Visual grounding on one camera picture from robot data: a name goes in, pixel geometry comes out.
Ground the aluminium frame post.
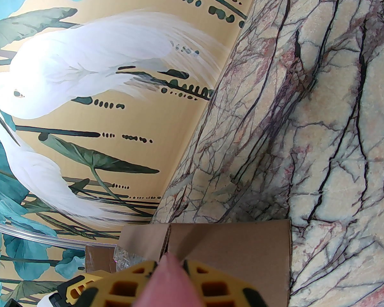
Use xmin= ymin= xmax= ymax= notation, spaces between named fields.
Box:
xmin=0 ymin=219 xmax=120 ymax=249

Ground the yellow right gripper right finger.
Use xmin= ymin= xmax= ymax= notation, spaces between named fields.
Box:
xmin=182 ymin=259 xmax=269 ymax=307

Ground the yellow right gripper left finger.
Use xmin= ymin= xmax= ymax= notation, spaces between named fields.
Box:
xmin=83 ymin=260 xmax=162 ymax=307

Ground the pink utility knife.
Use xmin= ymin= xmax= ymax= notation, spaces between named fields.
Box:
xmin=140 ymin=254 xmax=199 ymax=307

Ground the brown cardboard box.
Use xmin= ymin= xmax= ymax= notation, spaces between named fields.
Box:
xmin=118 ymin=219 xmax=292 ymax=307
xmin=84 ymin=244 xmax=116 ymax=272

